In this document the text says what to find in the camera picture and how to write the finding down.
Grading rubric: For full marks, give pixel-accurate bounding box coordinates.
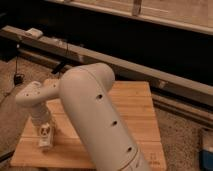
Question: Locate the small clear plastic bottle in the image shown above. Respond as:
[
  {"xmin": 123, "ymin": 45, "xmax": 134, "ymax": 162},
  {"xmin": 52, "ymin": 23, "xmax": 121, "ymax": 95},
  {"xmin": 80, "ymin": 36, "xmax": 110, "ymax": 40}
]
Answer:
[{"xmin": 39, "ymin": 124, "xmax": 53, "ymax": 149}]

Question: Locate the blue white container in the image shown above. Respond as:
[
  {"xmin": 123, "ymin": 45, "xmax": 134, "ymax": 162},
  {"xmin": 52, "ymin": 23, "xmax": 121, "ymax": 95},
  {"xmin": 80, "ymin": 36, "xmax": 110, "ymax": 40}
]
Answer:
[{"xmin": 199, "ymin": 128, "xmax": 213, "ymax": 171}]

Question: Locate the light wooden board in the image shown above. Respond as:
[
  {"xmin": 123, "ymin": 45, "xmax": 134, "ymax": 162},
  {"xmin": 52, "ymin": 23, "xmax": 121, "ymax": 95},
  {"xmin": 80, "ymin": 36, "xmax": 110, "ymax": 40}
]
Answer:
[{"xmin": 10, "ymin": 81, "xmax": 167, "ymax": 171}]

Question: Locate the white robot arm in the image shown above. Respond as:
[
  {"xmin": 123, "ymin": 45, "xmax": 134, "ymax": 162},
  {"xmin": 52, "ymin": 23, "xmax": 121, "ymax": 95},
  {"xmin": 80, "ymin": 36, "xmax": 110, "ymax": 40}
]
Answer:
[{"xmin": 16, "ymin": 63, "xmax": 151, "ymax": 171}]

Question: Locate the black cable with plug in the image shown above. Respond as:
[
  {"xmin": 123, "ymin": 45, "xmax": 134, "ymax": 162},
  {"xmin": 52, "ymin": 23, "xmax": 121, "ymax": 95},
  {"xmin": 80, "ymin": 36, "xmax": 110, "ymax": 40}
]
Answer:
[{"xmin": 13, "ymin": 39, "xmax": 25, "ymax": 86}]

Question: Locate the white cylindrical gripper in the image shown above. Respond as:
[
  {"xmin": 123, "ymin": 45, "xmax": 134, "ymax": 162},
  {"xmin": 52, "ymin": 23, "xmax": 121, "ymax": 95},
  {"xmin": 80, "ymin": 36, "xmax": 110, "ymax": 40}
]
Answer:
[{"xmin": 29, "ymin": 102, "xmax": 54, "ymax": 138}]

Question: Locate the small white box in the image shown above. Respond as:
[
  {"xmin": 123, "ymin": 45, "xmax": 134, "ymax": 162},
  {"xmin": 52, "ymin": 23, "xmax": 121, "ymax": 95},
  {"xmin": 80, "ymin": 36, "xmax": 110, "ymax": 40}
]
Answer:
[{"xmin": 25, "ymin": 28, "xmax": 43, "ymax": 38}]

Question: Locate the long wooden beam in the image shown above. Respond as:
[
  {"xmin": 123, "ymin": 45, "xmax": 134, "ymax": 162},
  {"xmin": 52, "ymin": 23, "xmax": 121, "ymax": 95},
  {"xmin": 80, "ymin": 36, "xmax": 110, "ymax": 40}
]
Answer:
[{"xmin": 0, "ymin": 26, "xmax": 213, "ymax": 107}]

